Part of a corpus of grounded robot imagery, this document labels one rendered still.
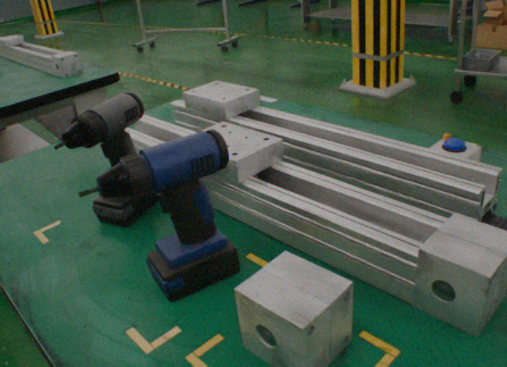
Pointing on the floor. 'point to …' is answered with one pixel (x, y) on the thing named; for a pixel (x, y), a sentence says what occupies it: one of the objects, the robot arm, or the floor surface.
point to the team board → (186, 29)
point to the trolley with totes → (483, 63)
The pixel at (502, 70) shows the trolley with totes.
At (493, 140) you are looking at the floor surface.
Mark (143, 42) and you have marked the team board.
